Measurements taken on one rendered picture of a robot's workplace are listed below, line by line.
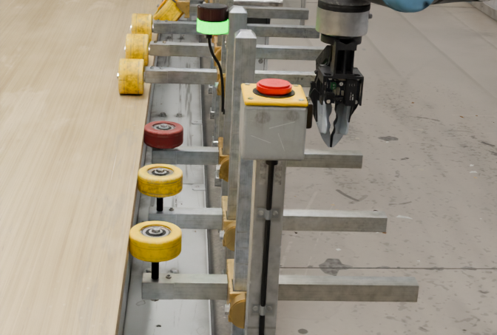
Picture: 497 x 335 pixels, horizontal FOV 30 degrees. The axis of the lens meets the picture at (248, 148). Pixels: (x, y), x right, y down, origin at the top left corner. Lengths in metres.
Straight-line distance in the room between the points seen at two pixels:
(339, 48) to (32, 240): 0.59
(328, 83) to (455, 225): 2.27
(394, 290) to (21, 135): 0.80
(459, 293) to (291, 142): 2.32
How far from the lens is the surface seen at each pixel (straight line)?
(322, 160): 1.92
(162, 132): 1.86
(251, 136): 1.02
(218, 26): 1.77
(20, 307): 1.25
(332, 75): 1.59
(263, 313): 1.13
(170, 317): 1.77
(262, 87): 1.03
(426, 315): 3.14
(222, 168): 1.84
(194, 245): 2.04
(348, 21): 1.57
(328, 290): 1.48
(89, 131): 1.89
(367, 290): 1.49
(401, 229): 3.72
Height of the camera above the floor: 1.51
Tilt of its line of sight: 20 degrees down
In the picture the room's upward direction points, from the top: 3 degrees clockwise
